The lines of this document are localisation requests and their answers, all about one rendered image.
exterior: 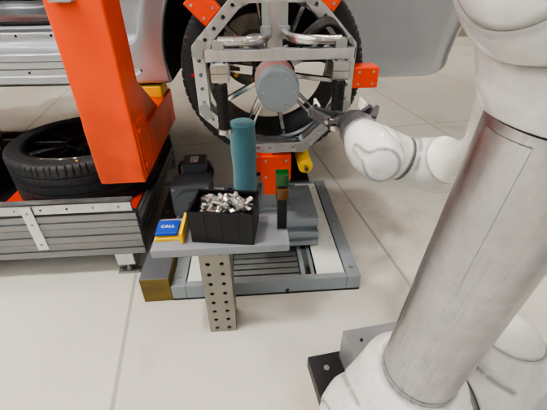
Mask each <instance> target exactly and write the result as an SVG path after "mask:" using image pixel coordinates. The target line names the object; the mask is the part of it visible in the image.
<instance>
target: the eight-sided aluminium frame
mask: <svg viewBox="0 0 547 410"><path fill-rule="evenodd" d="M281 1H288V2H304V3H305V4H306V5H307V6H308V8H309V9H310V10H311V11H312V13H313V14H314V15H315V16H316V17H317V18H318V19H319V18H321V17H323V16H331V17H333V18H334V19H336V21H337V22H338V23H339V25H340V26H341V27H342V29H343V30H344V31H345V33H346V35H347V37H348V40H349V42H350V43H352V44H353V46H354V47H355V48H356V52H357V42H356V41H355V40H354V39H353V37H352V35H350V34H349V32H348V31H347V30H346V28H345V27H344V26H343V25H342V24H341V23H340V22H339V20H338V19H337V18H336V16H335V15H334V14H333V12H332V11H331V10H330V9H329V7H328V6H327V5H326V4H325V3H324V2H322V1H321V0H227V1H226V2H225V4H224V5H223V6H222V8H221V9H220V10H219V11H218V12H217V14H216V15H215V16H214V18H213V19H212V21H211V22H210V23H209V24H208V26H207V27H206V28H205V29H204V31H202V32H201V34H200V35H199V36H198V37H197V38H196V39H195V42H194V43H193V45H192V46H191V53H192V55H191V57H192V59H193V65H194V72H195V84H196V90H197V97H198V104H199V106H198V108H199V114H200V115H201V116H202V117H203V118H204V119H205V120H206V121H207V122H209V123H210V124H211V125H212V126H214V127H215V128H216V129H217V128H218V127H219V123H218V117H217V115H218V114H217V109H216V108H215V107H214V106H213V105H212V100H211V93H210V85H209V77H208V63H205V62H204V60H203V50H205V49H207V48H208V47H209V45H210V44H211V43H212V40H214V39H215V38H216V37H217V35H218V34H219V33H220V31H221V30H222V29H223V28H224V27H225V26H226V25H227V23H228V22H229V21H230V19H231V18H232V17H233V16H234V14H235V13H236V12H237V10H238V9H239V8H240V7H241V6H242V5H243V4H244V3H261V2H281ZM231 3H233V4H234V7H232V6H231V5H230V4H231ZM315 3H316V4H315ZM222 15H224V16H225V18H222ZM213 27H215V28H216V29H214V28H213ZM326 29H327V30H328V32H329V33H330V34H336V33H335V31H334V30H333V28H332V27H326ZM204 38H206V39H204ZM356 52H355V58H356ZM348 60H350V61H351V67H350V70H351V71H350V76H349V79H348V80H345V81H346V83H345V91H344V104H343V112H344V111H349V108H350V103H351V102H350V101H351V93H352V80H353V73H354V65H355V59H348ZM327 130H328V127H325V126H324V125H323V124H321V123H319V122H317V121H314V122H313V123H312V124H311V125H310V126H308V127H307V128H306V130H305V131H303V132H302V134H301V135H299V136H297V137H256V152H260V153H278V152H300V151H306V150H307V149H308V148H309V147H310V146H311V145H312V144H313V143H314V142H315V141H316V140H317V139H318V138H319V137H320V136H321V135H322V134H324V133H325V132H326V131H327ZM257 147H260V148H257Z"/></svg>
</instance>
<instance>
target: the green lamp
mask: <svg viewBox="0 0 547 410"><path fill-rule="evenodd" d="M275 182H276V186H287V185H289V172H288V169H276V170H275Z"/></svg>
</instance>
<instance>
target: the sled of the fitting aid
mask: <svg viewBox="0 0 547 410"><path fill-rule="evenodd" d="M287 233H288V237H289V243H290V246H303V245H317V244H318V234H319V231H318V228H317V225H311V226H296V227H287Z"/></svg>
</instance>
